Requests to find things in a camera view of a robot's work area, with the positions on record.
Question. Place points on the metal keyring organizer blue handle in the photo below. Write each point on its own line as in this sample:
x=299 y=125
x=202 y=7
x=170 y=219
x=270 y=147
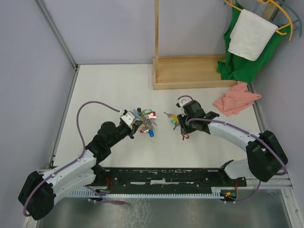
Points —
x=147 y=117

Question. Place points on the key with yellow tag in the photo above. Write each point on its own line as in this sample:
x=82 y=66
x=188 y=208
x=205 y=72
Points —
x=169 y=115

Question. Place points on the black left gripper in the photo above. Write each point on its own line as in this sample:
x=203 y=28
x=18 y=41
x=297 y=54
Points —
x=135 y=127

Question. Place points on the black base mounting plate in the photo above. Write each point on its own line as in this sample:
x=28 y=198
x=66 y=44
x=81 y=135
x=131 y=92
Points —
x=208 y=177

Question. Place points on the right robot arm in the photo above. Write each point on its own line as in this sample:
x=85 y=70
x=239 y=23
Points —
x=265 y=156

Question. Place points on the pink cloth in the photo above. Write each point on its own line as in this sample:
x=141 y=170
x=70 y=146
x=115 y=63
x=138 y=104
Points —
x=236 y=99

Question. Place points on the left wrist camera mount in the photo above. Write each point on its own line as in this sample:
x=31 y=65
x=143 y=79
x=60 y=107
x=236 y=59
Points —
x=129 y=117

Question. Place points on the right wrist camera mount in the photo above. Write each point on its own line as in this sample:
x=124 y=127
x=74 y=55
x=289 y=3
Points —
x=183 y=100

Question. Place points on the key with green tag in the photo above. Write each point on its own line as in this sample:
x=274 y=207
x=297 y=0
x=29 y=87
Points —
x=176 y=123

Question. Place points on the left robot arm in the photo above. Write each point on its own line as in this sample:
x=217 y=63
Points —
x=42 y=191

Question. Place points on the white towel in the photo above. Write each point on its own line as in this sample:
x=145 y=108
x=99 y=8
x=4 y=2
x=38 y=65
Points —
x=250 y=35

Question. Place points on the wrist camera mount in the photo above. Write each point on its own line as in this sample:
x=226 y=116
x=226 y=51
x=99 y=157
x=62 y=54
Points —
x=183 y=100
x=129 y=117

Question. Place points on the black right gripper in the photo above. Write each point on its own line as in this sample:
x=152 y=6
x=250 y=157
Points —
x=182 y=118

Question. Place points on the white cable duct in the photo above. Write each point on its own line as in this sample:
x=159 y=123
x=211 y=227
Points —
x=86 y=193

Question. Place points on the wooden rack frame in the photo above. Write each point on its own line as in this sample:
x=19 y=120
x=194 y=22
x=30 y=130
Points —
x=185 y=72

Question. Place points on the green shirt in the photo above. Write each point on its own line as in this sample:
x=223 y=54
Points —
x=238 y=68

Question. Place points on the key with red tag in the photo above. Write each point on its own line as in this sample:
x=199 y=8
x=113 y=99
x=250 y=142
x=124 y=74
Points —
x=185 y=136

